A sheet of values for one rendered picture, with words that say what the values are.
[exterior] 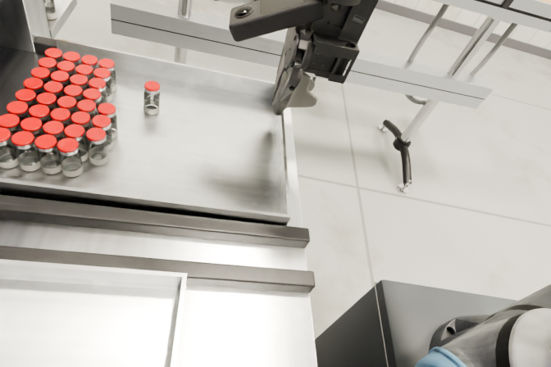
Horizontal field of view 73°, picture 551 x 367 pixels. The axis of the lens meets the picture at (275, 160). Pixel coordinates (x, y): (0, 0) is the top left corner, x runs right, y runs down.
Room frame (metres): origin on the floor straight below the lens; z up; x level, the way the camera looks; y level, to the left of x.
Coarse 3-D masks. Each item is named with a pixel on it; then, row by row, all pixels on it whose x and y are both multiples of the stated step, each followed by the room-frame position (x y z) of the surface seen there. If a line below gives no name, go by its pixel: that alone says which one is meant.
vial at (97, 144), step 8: (96, 128) 0.27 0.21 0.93; (88, 136) 0.26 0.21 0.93; (96, 136) 0.26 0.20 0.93; (104, 136) 0.27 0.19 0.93; (88, 144) 0.26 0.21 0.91; (96, 144) 0.26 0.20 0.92; (104, 144) 0.27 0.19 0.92; (88, 152) 0.26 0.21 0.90; (96, 152) 0.26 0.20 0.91; (104, 152) 0.26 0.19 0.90; (96, 160) 0.26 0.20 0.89; (104, 160) 0.26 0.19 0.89
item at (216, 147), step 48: (96, 48) 0.42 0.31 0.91; (192, 96) 0.44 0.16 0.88; (240, 96) 0.49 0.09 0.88; (144, 144) 0.32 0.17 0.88; (192, 144) 0.35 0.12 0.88; (240, 144) 0.38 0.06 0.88; (0, 192) 0.17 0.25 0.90; (48, 192) 0.19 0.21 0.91; (96, 192) 0.20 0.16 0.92; (144, 192) 0.25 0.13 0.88; (192, 192) 0.27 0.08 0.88; (240, 192) 0.30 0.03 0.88; (288, 192) 0.30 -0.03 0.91
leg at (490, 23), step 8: (488, 16) 1.59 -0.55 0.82; (488, 24) 1.57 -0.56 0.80; (496, 24) 1.57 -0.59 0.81; (480, 32) 1.58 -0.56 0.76; (488, 32) 1.57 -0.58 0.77; (472, 40) 1.58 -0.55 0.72; (480, 40) 1.57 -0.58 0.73; (464, 48) 1.59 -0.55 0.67; (472, 48) 1.57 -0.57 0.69; (464, 56) 1.57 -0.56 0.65; (472, 56) 1.57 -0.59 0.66; (456, 64) 1.58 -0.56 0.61; (464, 64) 1.57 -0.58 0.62; (448, 72) 1.59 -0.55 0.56; (456, 72) 1.57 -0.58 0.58; (424, 104) 1.59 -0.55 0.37; (432, 104) 1.57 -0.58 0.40; (424, 112) 1.57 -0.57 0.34; (416, 120) 1.57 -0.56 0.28; (424, 120) 1.58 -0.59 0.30; (408, 128) 1.58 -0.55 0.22; (416, 128) 1.57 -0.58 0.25; (408, 136) 1.57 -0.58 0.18
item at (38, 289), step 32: (0, 288) 0.09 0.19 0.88; (32, 288) 0.10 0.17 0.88; (64, 288) 0.11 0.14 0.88; (96, 288) 0.12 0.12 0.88; (128, 288) 0.14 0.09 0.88; (160, 288) 0.15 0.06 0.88; (0, 320) 0.07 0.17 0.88; (32, 320) 0.08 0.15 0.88; (64, 320) 0.09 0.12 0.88; (96, 320) 0.10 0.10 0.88; (128, 320) 0.11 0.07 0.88; (160, 320) 0.12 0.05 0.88; (0, 352) 0.05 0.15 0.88; (32, 352) 0.06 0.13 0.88; (64, 352) 0.07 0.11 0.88; (96, 352) 0.08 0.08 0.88; (128, 352) 0.08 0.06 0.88; (160, 352) 0.09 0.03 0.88
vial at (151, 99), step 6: (144, 96) 0.37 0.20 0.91; (150, 96) 0.37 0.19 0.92; (156, 96) 0.38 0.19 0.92; (144, 102) 0.37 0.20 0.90; (150, 102) 0.37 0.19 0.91; (156, 102) 0.37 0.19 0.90; (144, 108) 0.37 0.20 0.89; (150, 108) 0.37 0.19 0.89; (156, 108) 0.37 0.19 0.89; (150, 114) 0.37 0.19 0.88
